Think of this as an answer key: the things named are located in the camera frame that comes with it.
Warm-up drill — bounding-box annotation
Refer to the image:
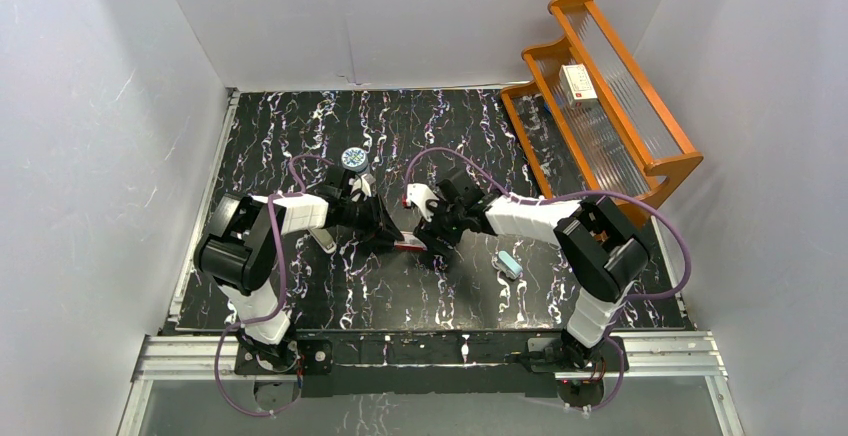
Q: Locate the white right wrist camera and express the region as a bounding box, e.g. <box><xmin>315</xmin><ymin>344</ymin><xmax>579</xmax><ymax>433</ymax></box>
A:
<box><xmin>402</xmin><ymin>183</ymin><xmax>439</xmax><ymax>222</ymax></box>

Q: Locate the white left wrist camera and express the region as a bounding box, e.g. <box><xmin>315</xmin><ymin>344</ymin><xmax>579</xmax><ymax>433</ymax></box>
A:
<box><xmin>350</xmin><ymin>173</ymin><xmax>376</xmax><ymax>202</ymax></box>

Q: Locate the orange wooden shelf rack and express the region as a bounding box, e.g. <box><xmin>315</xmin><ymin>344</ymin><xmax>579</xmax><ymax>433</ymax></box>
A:
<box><xmin>500</xmin><ymin>0</ymin><xmax>703</xmax><ymax>208</ymax></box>

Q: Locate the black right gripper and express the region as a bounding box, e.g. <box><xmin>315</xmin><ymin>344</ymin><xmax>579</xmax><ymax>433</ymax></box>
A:
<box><xmin>413</xmin><ymin>192</ymin><xmax>467</xmax><ymax>260</ymax></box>

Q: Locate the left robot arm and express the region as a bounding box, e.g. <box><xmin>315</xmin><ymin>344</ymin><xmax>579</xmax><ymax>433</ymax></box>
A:
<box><xmin>193</xmin><ymin>165</ymin><xmax>404</xmax><ymax>372</ymax></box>

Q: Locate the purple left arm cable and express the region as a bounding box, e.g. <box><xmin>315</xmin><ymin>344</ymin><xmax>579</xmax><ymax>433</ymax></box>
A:
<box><xmin>213</xmin><ymin>153</ymin><xmax>336</xmax><ymax>419</ymax></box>

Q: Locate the light blue eraser block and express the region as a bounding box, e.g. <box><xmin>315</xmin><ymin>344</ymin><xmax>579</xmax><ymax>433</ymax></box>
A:
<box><xmin>493</xmin><ymin>251</ymin><xmax>523</xmax><ymax>281</ymax></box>

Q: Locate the blue white round tin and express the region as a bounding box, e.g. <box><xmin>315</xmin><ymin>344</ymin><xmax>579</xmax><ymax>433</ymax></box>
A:
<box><xmin>340</xmin><ymin>147</ymin><xmax>370</xmax><ymax>175</ymax></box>

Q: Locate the white red staple box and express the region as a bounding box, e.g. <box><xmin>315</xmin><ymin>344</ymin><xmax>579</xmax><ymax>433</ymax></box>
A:
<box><xmin>394</xmin><ymin>235</ymin><xmax>427</xmax><ymax>251</ymax></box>

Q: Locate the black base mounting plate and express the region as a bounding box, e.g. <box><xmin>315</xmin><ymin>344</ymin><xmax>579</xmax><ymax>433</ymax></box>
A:
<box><xmin>232</xmin><ymin>329</ymin><xmax>630</xmax><ymax>404</ymax></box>

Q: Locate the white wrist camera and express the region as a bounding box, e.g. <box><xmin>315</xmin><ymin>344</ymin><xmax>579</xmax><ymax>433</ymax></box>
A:
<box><xmin>402</xmin><ymin>183</ymin><xmax>439</xmax><ymax>222</ymax></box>
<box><xmin>350</xmin><ymin>173</ymin><xmax>376</xmax><ymax>202</ymax></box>

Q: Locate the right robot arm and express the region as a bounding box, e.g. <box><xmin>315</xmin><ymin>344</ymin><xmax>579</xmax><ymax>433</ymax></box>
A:
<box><xmin>403</xmin><ymin>168</ymin><xmax>650</xmax><ymax>370</ymax></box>

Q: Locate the white red box on shelf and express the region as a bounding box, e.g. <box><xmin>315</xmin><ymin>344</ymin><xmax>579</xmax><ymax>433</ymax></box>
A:
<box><xmin>559</xmin><ymin>64</ymin><xmax>599</xmax><ymax>109</ymax></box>

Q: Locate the cream white stapler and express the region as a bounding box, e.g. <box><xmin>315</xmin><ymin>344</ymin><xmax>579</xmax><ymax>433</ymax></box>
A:
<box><xmin>310</xmin><ymin>228</ymin><xmax>337</xmax><ymax>254</ymax></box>

